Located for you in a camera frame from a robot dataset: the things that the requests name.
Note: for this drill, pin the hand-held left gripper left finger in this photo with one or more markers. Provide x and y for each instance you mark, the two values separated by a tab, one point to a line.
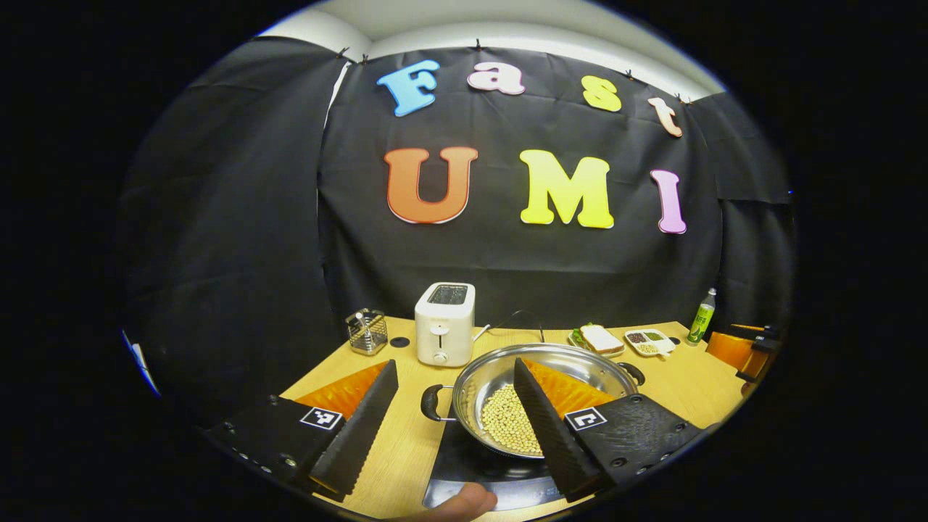
359	435

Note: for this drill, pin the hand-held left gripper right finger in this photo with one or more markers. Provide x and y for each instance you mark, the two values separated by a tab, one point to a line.
554	442

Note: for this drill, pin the sandwich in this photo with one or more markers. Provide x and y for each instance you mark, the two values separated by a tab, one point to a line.
602	338

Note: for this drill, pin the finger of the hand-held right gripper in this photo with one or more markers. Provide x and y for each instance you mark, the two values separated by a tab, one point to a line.
728	351
755	362

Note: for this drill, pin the small sandwich plate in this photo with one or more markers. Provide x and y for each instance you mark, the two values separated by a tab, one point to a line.
576	341

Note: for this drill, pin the black induction cooktop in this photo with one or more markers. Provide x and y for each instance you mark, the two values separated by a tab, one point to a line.
471	471

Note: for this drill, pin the stainless steel pot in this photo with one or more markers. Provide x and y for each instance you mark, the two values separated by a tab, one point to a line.
493	370

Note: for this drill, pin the pile of soybeans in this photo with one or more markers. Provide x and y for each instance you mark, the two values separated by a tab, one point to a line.
504	424

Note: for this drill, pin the white divided grain dish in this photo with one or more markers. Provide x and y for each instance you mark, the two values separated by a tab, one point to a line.
652	342

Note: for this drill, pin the green tea bottle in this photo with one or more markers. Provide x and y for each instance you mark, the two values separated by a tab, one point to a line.
701	322

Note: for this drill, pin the white toaster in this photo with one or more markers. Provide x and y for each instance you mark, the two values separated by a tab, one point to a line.
444	326

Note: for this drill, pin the black backdrop cloth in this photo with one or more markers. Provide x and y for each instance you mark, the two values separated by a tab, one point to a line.
507	268

